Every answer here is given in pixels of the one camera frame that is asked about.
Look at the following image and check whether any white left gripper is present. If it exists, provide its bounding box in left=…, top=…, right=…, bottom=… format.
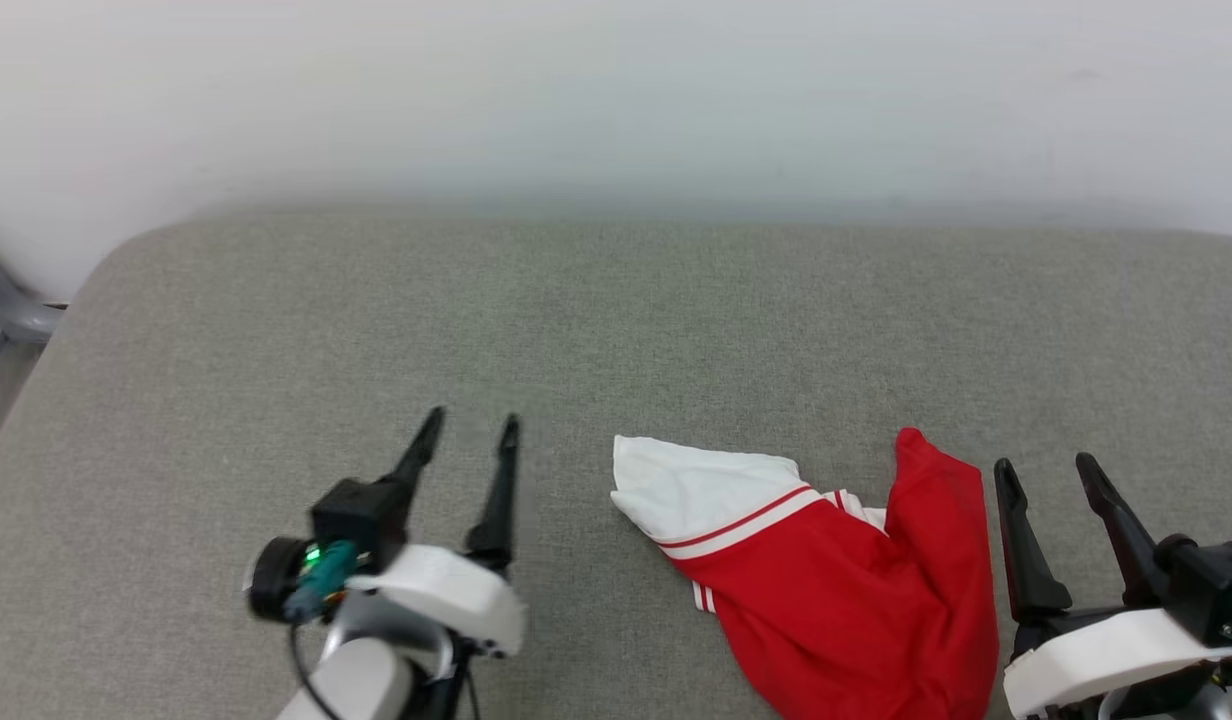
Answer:
left=346, top=406, right=528, bottom=659

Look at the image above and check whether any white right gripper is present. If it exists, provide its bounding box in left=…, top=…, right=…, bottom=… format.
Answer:
left=994, top=452, right=1232, bottom=720

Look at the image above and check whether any red and white garment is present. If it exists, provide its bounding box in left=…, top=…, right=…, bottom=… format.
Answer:
left=611, top=427, right=1000, bottom=720

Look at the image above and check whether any grey metal chair frame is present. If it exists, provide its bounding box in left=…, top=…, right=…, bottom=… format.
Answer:
left=0, top=240, right=69, bottom=396

